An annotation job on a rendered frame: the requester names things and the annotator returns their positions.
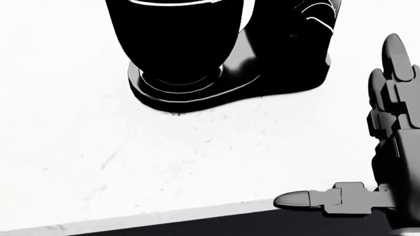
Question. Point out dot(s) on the black stand mixer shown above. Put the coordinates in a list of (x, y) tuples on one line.
[(262, 71)]

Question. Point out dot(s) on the black stand mixer bowl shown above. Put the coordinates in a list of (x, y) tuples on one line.
[(178, 39)]

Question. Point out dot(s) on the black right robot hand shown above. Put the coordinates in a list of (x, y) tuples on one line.
[(402, 157)]

